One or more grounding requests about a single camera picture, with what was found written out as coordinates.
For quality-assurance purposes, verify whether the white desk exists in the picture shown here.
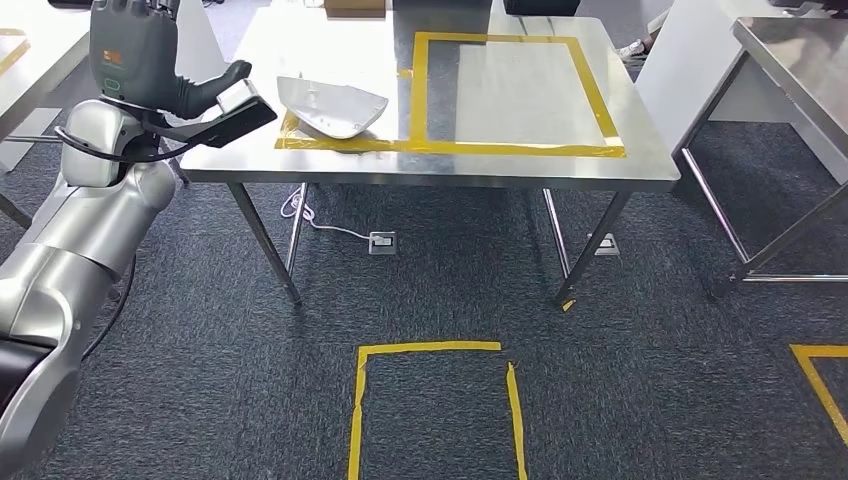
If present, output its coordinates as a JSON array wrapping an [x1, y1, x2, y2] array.
[[0, 0, 230, 175], [634, 0, 848, 185]]

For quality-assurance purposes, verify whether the stainless steel workbench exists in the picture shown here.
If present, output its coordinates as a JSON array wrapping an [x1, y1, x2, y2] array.
[[178, 7, 682, 311]]

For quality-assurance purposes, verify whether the brown cardboard box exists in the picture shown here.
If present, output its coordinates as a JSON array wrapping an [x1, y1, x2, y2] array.
[[323, 0, 387, 19]]

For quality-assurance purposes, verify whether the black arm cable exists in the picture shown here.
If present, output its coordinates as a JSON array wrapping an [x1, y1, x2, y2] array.
[[54, 125, 200, 362]]

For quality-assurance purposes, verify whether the person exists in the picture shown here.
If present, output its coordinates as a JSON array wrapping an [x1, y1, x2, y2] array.
[[617, 9, 672, 62]]

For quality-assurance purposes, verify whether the grey laptop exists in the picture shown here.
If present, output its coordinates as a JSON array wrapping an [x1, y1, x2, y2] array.
[[392, 0, 495, 13]]

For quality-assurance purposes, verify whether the stainless steel table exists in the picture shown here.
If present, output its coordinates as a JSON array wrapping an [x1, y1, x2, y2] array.
[[0, 27, 91, 230], [678, 16, 848, 299]]

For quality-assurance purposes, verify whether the white curved plastic part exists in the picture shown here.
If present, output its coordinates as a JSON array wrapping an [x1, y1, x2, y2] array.
[[276, 74, 390, 140]]

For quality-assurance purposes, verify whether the white power cable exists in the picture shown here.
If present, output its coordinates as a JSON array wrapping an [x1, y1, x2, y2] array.
[[280, 185, 376, 242]]

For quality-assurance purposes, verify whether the black case with straps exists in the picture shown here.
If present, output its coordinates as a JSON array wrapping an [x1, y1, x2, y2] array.
[[503, 0, 579, 17]]

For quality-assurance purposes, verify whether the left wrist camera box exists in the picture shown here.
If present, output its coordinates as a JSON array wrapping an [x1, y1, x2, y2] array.
[[142, 79, 280, 150]]

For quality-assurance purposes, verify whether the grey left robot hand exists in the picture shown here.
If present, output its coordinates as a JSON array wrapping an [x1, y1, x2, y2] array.
[[88, 0, 254, 121]]

